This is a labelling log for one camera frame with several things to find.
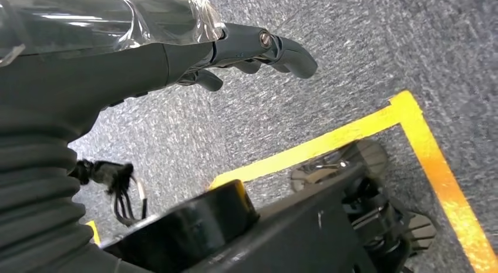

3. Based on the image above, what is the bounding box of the black mesh fabric item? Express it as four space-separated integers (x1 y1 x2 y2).
69 158 149 228

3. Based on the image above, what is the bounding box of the yellow floor tape square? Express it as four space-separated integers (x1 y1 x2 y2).
85 220 103 247

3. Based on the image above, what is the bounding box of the black robot leg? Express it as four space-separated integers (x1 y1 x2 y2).
99 162 413 273

